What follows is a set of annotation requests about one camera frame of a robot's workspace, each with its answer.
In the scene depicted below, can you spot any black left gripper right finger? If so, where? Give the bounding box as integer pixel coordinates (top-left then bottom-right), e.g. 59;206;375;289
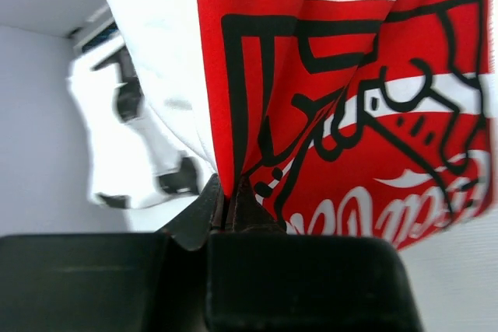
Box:
208;178;423;331

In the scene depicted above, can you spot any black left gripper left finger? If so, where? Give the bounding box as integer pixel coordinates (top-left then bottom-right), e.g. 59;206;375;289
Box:
1;176;223;331

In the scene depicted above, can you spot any white t-shirt green trim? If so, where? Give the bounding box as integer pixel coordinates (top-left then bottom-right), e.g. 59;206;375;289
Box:
107;0;495;249

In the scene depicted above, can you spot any folded white t-shirt black print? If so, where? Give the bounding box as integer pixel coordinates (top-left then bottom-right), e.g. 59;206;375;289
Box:
68;47;209;210

